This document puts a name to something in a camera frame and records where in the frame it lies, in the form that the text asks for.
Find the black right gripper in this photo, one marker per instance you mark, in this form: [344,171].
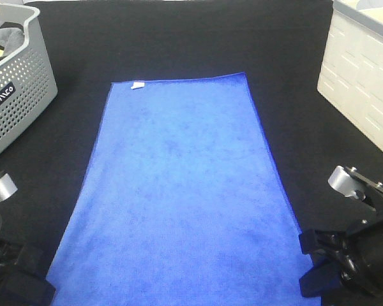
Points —
[360,261]

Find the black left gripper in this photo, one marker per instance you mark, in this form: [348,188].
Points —
[21,287]

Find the blue microfiber towel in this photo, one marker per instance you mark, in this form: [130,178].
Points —
[181,204]

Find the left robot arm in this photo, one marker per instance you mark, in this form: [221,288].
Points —
[7,189]

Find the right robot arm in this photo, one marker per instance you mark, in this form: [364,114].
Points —
[351,184]

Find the grey perforated laundry basket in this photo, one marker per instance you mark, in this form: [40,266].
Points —
[27,84]

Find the white plastic storage crate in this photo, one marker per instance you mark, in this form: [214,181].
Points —
[351,74]

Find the black table cover cloth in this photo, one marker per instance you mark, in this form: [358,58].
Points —
[278,45]

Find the grey towel in basket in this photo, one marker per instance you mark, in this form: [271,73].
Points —
[11,38]

